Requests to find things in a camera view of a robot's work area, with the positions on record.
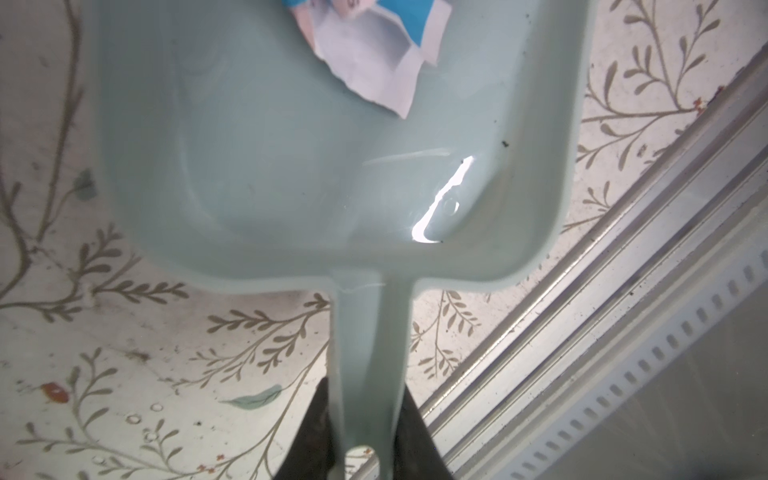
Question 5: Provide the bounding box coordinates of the light blue plastic dustpan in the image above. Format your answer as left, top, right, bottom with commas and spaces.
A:
82, 1, 595, 479

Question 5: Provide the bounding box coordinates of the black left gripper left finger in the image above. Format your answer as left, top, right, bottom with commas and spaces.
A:
274, 378, 335, 480

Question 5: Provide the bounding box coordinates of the white blue paper scrap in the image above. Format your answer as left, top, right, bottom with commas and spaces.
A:
283, 0, 452, 119

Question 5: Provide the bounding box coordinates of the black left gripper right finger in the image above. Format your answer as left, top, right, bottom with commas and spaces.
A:
393, 388, 453, 480

